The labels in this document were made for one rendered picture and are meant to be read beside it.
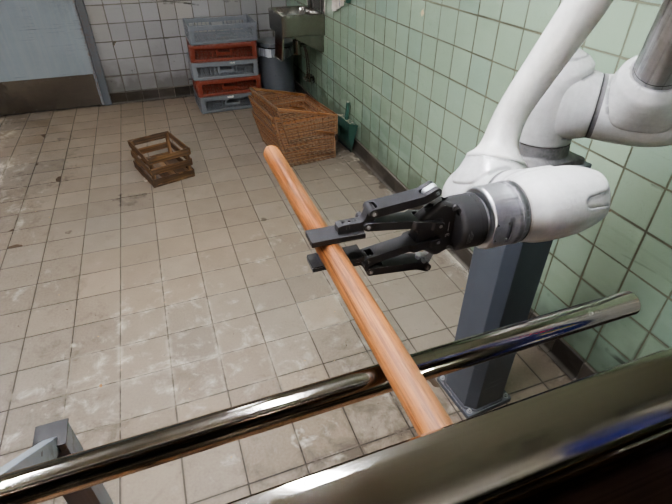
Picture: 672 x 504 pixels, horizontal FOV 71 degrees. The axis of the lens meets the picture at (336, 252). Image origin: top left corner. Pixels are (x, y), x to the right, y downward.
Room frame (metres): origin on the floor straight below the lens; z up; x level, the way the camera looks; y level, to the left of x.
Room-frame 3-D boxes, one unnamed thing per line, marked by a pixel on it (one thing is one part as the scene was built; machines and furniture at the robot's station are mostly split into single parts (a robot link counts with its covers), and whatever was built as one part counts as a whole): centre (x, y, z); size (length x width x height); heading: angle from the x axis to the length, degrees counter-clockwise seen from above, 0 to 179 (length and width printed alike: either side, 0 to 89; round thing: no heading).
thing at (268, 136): (3.51, 0.33, 0.14); 0.56 x 0.49 x 0.28; 26
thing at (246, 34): (4.61, 1.04, 0.68); 0.60 x 0.40 x 0.16; 110
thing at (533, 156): (1.21, -0.53, 1.03); 0.22 x 0.18 x 0.06; 24
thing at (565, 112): (1.19, -0.55, 1.17); 0.18 x 0.16 x 0.22; 65
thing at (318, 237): (0.49, 0.00, 1.21); 0.07 x 0.03 x 0.01; 109
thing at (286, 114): (3.50, 0.32, 0.32); 0.56 x 0.49 x 0.28; 28
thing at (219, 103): (4.62, 1.05, 0.08); 0.60 x 0.40 x 0.16; 112
